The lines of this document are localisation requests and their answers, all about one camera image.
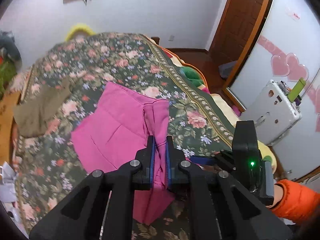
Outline yellow curved cushion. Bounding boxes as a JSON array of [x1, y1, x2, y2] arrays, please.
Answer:
[[65, 23, 96, 41]]

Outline white plastic bags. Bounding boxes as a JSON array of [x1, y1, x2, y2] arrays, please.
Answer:
[[0, 162, 23, 232]]

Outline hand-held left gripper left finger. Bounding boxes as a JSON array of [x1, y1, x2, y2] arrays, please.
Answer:
[[29, 135, 157, 240]]

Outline white sliding wardrobe door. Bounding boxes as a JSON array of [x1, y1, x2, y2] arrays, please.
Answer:
[[225, 0, 320, 182]]

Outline olive green pants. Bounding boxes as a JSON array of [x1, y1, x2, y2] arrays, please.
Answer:
[[13, 79, 73, 138]]

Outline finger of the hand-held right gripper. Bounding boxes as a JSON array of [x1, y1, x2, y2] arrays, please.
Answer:
[[190, 155, 222, 167]]

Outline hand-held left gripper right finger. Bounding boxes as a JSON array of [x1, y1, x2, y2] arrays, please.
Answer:
[[166, 135, 293, 240]]

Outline person's right forearm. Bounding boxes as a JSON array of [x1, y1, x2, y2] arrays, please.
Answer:
[[266, 179, 320, 225]]

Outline pink heart sticker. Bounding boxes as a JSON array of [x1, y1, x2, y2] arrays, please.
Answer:
[[271, 54, 291, 77], [286, 52, 310, 82]]

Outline colourful fleece blanket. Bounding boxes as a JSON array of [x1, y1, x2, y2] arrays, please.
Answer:
[[160, 46, 278, 173]]

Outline brown wooden door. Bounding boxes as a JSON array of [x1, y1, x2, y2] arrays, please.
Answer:
[[209, 0, 270, 63]]

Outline pink pants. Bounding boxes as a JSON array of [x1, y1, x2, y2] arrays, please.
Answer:
[[71, 81, 177, 225]]

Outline green bottle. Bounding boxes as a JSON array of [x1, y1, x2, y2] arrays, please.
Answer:
[[287, 78, 307, 103]]

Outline green patterned storage bag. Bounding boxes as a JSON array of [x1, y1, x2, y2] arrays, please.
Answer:
[[0, 60, 20, 98]]

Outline floral bedspread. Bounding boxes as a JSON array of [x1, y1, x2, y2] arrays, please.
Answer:
[[10, 32, 240, 240]]

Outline white hard suitcase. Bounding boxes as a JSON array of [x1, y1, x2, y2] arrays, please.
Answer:
[[241, 79, 303, 146]]

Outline grey cloth bundle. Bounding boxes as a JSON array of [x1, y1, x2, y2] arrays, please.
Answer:
[[219, 61, 237, 79]]

